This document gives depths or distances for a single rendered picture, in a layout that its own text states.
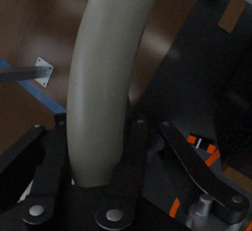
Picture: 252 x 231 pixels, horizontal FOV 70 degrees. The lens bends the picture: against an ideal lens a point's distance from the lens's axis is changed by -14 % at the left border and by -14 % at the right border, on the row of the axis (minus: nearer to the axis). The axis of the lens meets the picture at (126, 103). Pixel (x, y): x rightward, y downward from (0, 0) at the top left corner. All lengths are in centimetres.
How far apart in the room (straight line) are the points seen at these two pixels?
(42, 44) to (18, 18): 46
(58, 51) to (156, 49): 80
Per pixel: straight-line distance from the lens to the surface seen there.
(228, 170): 139
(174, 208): 171
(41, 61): 183
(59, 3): 181
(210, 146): 138
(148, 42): 140
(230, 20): 138
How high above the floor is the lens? 135
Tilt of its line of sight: 68 degrees down
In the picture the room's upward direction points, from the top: 116 degrees counter-clockwise
